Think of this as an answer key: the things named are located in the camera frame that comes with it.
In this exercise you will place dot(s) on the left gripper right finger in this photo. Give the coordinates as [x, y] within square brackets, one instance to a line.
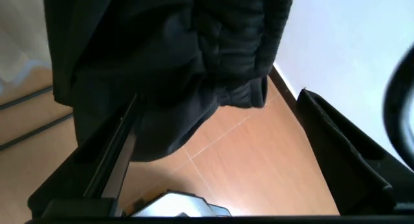
[355, 172]

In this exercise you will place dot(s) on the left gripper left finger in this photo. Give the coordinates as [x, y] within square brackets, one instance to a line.
[74, 185]

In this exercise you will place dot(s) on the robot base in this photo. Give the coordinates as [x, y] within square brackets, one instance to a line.
[181, 204]

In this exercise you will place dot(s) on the black clothes rack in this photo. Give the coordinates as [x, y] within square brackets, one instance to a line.
[29, 133]

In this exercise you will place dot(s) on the black shorts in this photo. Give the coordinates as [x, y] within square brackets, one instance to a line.
[155, 55]

